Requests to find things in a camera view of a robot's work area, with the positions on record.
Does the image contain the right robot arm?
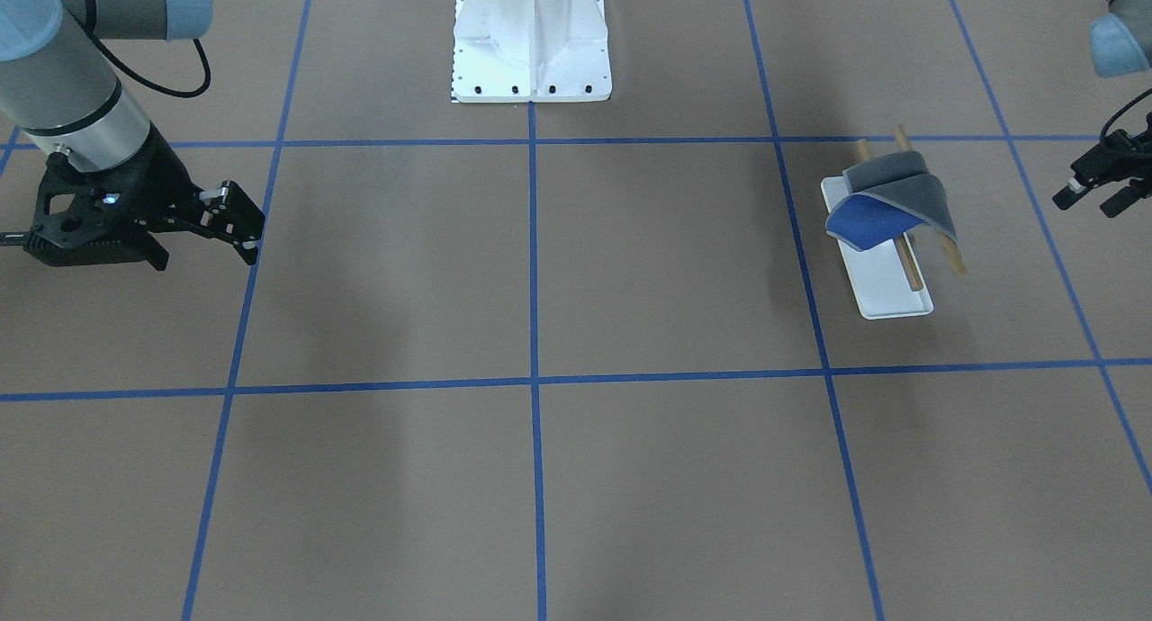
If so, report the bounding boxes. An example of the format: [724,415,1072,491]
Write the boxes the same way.
[1,0,265,271]

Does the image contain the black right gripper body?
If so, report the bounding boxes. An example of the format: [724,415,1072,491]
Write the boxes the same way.
[22,126,217,271]

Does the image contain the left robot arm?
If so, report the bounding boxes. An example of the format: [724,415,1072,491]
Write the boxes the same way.
[1052,0,1151,218]

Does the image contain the blue towel with grey edge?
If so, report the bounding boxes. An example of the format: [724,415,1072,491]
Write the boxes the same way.
[824,150,958,252]

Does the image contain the white towel rack with wooden bars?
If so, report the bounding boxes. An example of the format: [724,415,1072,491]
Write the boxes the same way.
[820,124,968,320]

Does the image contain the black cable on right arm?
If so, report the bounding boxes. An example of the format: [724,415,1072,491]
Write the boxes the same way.
[76,0,212,98]

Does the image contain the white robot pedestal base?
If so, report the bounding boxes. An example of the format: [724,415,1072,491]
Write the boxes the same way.
[450,0,613,104]

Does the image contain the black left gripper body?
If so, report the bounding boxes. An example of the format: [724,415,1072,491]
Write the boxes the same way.
[1069,116,1151,190]

